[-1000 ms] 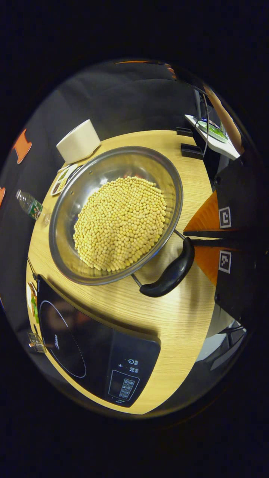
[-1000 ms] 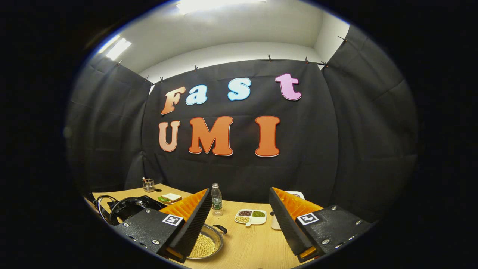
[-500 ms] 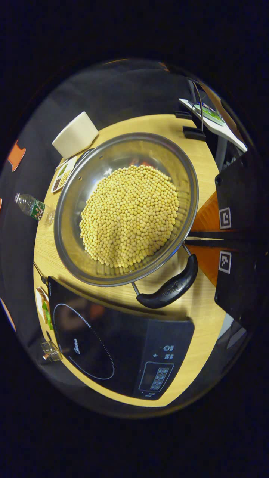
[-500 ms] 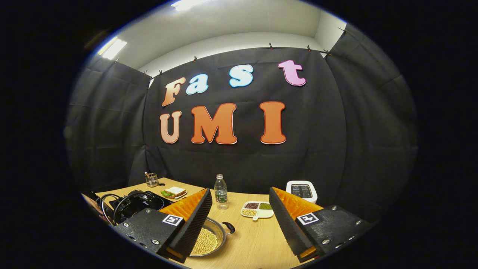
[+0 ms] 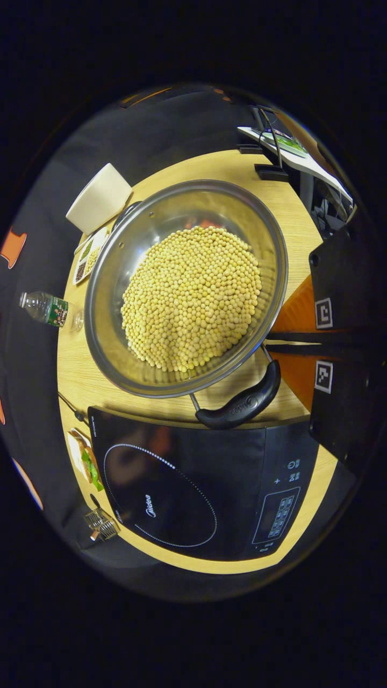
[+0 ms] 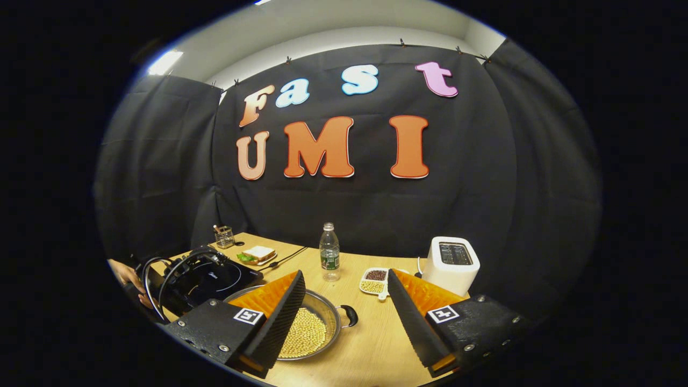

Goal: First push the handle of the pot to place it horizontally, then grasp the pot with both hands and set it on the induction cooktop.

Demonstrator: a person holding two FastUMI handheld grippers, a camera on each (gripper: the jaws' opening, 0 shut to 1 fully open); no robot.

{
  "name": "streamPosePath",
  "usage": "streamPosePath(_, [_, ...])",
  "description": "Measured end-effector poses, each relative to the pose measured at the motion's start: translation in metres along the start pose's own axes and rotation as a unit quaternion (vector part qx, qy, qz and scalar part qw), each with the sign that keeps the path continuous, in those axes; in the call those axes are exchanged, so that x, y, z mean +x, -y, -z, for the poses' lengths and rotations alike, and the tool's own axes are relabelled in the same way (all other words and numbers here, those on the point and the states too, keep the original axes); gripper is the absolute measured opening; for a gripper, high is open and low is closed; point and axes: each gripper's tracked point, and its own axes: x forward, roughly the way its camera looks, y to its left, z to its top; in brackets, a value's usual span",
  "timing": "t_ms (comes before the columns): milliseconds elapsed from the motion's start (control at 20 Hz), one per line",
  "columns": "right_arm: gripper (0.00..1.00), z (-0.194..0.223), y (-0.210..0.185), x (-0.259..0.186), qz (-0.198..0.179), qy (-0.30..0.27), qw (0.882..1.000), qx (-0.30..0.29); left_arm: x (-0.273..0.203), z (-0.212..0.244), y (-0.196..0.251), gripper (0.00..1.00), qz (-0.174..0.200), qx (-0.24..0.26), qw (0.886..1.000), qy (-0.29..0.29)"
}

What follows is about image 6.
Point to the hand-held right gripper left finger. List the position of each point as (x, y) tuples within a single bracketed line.
[(282, 322)]

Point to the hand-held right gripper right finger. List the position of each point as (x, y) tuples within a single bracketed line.
[(411, 317)]

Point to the steel pot with soybeans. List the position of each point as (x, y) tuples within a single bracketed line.
[(314, 328)]

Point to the black induction cooktop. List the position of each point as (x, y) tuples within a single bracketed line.
[(226, 279)]

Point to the white divided bean dish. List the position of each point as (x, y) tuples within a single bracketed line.
[(373, 282)]

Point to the sandwich on white plate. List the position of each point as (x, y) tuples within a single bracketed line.
[(259, 254)]

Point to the white toaster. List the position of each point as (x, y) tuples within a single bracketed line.
[(449, 266)]

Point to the clear plastic water bottle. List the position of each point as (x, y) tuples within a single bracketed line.
[(329, 258)]

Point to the black backdrop cloth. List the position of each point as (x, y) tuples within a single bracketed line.
[(484, 188)]

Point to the narrow ceiling light panel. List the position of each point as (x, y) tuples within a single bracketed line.
[(164, 63)]

